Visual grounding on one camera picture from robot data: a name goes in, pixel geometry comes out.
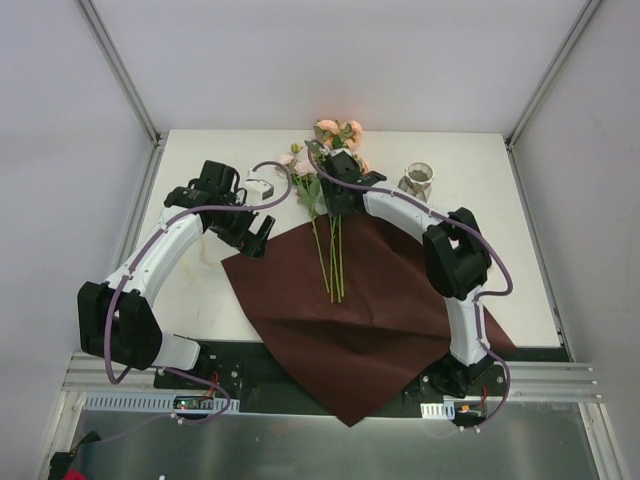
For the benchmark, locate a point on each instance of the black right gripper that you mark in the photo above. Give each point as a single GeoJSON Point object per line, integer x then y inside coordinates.
{"type": "Point", "coordinates": [335, 198]}

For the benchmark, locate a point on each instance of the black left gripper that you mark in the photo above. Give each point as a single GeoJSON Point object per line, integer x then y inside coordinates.
{"type": "Point", "coordinates": [242, 228]}

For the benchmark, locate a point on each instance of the small pink bud stem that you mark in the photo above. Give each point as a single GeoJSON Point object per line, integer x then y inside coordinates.
{"type": "Point", "coordinates": [342, 201]}

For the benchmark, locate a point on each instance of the pale pink flower stem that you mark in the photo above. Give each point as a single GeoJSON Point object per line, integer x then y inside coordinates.
{"type": "Point", "coordinates": [307, 189]}

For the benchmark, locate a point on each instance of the cream printed ribbon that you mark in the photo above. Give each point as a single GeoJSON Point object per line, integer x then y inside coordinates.
{"type": "Point", "coordinates": [209, 258]}

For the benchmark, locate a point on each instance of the tall peach rose stem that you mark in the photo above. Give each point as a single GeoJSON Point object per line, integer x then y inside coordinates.
{"type": "Point", "coordinates": [347, 136]}

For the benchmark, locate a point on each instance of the beige faceted vase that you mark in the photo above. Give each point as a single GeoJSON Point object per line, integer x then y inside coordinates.
{"type": "Point", "coordinates": [417, 180]}

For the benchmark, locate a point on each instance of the red wrapping paper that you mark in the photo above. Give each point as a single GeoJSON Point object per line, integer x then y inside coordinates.
{"type": "Point", "coordinates": [356, 355]}

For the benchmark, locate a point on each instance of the large peach rose stem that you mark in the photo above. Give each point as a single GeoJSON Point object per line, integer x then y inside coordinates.
{"type": "Point", "coordinates": [328, 132]}

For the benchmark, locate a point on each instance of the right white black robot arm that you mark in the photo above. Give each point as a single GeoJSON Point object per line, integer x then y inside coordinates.
{"type": "Point", "coordinates": [456, 262]}

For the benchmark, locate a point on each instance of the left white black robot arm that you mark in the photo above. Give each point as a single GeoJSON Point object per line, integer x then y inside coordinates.
{"type": "Point", "coordinates": [116, 321]}

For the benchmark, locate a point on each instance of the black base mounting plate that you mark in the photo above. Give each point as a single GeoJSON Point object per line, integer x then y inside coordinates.
{"type": "Point", "coordinates": [253, 377]}

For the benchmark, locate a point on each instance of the red black object corner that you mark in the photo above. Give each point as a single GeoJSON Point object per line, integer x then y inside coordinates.
{"type": "Point", "coordinates": [60, 465]}

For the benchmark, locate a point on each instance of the shiny metal floor sheet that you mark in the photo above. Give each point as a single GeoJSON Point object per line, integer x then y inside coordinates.
{"type": "Point", "coordinates": [524, 441]}

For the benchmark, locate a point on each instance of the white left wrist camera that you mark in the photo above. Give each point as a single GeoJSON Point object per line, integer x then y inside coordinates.
{"type": "Point", "coordinates": [257, 190]}

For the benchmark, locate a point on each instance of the left white cable duct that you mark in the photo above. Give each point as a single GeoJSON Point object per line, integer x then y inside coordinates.
{"type": "Point", "coordinates": [159, 403]}

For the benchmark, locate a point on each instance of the white cable duct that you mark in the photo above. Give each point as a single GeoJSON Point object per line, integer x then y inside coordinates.
{"type": "Point", "coordinates": [438, 411]}
{"type": "Point", "coordinates": [159, 403]}

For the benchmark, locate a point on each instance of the right white cable duct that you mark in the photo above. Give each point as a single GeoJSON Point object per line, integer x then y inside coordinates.
{"type": "Point", "coordinates": [438, 411]}

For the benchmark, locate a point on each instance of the left aluminium frame post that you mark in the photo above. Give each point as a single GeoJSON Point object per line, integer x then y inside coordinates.
{"type": "Point", "coordinates": [116, 65]}

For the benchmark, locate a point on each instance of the aluminium frame post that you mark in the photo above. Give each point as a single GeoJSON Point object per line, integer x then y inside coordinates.
{"type": "Point", "coordinates": [116, 65]}
{"type": "Point", "coordinates": [576, 32]}

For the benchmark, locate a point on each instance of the right aluminium frame post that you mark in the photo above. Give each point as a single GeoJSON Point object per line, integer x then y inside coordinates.
{"type": "Point", "coordinates": [576, 32]}

